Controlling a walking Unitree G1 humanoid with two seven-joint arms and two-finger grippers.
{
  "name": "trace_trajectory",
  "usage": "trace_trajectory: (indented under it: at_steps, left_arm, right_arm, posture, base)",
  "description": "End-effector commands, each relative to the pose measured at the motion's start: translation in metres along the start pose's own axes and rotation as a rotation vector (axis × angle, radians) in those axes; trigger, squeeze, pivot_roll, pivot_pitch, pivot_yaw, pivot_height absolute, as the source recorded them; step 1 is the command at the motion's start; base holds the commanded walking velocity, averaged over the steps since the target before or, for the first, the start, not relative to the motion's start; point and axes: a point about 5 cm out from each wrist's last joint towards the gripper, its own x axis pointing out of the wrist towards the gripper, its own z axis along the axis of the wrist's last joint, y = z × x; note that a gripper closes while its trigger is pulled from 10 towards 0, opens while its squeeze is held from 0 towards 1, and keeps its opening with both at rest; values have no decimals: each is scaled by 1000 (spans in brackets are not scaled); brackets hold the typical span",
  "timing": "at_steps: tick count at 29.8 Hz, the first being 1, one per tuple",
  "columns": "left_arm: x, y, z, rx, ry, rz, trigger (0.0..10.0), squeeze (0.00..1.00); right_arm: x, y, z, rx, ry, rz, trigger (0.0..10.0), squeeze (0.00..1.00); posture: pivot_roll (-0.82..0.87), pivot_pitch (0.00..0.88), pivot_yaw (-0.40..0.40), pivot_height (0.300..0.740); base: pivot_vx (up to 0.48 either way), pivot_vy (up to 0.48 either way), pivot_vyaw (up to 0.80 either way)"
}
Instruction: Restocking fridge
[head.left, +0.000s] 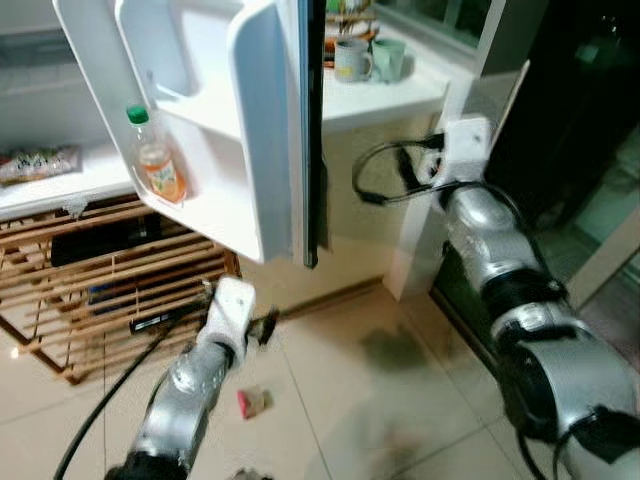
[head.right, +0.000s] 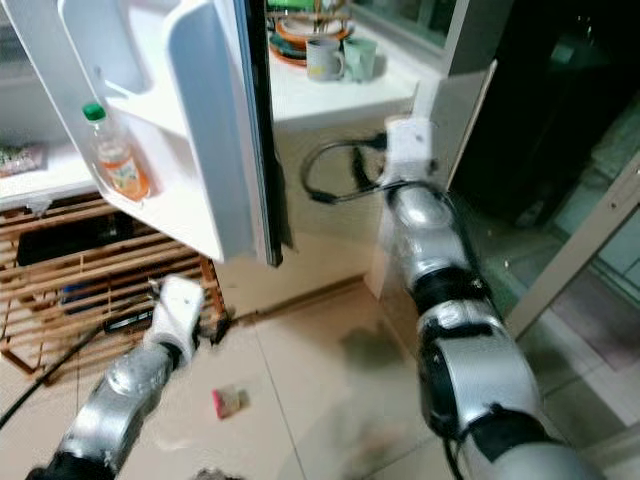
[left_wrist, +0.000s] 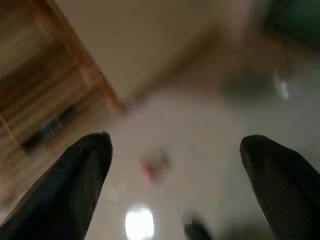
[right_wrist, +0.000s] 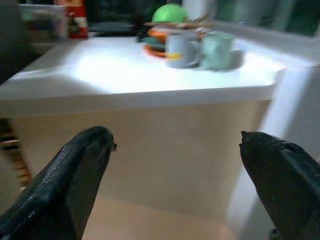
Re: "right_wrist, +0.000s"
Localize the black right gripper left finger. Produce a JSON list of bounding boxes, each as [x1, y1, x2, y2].
[[0, 125, 118, 240]]

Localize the wooden chopsticks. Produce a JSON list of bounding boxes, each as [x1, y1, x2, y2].
[[143, 14, 216, 30]]

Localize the pale green mug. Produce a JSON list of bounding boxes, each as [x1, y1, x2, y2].
[[199, 32, 245, 73]]

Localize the grey fridge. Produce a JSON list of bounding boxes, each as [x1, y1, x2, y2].
[[0, 0, 34, 85]]

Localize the clear plastic container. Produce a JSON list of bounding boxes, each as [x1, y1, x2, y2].
[[18, 3, 69, 41]]

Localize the wooden slatted rack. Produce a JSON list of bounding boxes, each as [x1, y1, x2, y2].
[[0, 118, 33, 191]]

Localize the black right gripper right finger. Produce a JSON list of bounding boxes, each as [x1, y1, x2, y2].
[[238, 131, 320, 240]]

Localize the grey mug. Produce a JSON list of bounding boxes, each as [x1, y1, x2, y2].
[[164, 32, 204, 70]]

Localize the white counter cabinet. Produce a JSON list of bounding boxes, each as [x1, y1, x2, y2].
[[0, 34, 287, 221]]

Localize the orange and green plate stack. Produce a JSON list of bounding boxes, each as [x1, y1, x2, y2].
[[143, 25, 176, 60]]

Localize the bright green bowl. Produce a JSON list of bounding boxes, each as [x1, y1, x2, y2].
[[151, 4, 189, 25]]

